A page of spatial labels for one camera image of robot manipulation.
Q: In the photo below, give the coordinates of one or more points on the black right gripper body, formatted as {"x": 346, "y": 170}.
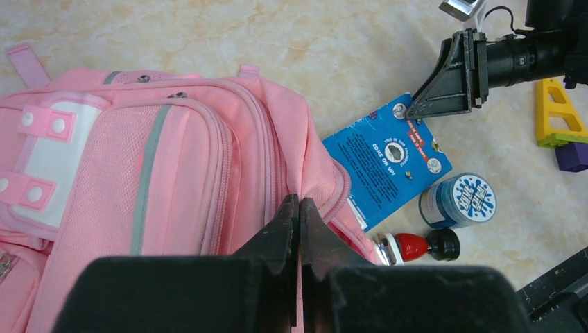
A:
{"x": 476, "y": 79}

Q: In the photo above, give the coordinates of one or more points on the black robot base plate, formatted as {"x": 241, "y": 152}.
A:
{"x": 557, "y": 300}

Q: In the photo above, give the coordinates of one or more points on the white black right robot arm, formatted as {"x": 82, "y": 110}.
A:
{"x": 553, "y": 43}

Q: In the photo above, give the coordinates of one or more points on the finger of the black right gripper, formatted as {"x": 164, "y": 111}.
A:
{"x": 448, "y": 90}

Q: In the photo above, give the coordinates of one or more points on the purple toy block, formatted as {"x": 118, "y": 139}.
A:
{"x": 572, "y": 157}

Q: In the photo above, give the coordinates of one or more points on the red black stamp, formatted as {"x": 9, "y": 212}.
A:
{"x": 397, "y": 249}

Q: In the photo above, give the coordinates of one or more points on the blue slime jar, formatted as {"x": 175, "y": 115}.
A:
{"x": 464, "y": 200}

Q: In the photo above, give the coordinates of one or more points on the pink student backpack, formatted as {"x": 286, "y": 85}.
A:
{"x": 98, "y": 163}

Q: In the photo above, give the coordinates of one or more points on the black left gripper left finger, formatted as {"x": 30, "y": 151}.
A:
{"x": 252, "y": 290}

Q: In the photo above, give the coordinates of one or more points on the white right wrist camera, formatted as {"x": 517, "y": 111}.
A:
{"x": 470, "y": 12}

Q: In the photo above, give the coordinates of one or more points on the yellow triangular toy block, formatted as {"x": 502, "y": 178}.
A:
{"x": 551, "y": 101}

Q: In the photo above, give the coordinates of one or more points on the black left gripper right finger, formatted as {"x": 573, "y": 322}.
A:
{"x": 343, "y": 292}

